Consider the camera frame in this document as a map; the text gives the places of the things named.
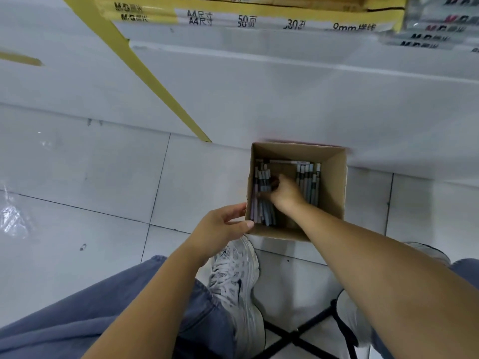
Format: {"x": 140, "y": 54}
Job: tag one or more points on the small crumpled clear plastic wrap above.
{"x": 46, "y": 142}

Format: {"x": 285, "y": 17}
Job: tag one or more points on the person's right hand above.
{"x": 288, "y": 198}

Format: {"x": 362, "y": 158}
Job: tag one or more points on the blue jeans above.
{"x": 75, "y": 314}

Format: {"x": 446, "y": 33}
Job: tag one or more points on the stack of gold paper packs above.
{"x": 262, "y": 7}

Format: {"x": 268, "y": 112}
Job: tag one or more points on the person's right forearm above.
{"x": 393, "y": 280}

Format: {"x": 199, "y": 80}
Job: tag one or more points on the person's left forearm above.
{"x": 149, "y": 306}

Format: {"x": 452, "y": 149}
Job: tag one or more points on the white grey sneaker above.
{"x": 235, "y": 280}
{"x": 351, "y": 317}

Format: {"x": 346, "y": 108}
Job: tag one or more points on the pencils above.
{"x": 310, "y": 186}

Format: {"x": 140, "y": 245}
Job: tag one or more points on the large crumpled clear plastic wrap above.
{"x": 13, "y": 216}

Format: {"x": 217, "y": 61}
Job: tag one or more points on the small brown cardboard box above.
{"x": 335, "y": 183}

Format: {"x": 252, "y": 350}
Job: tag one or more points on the person's left hand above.
{"x": 217, "y": 231}

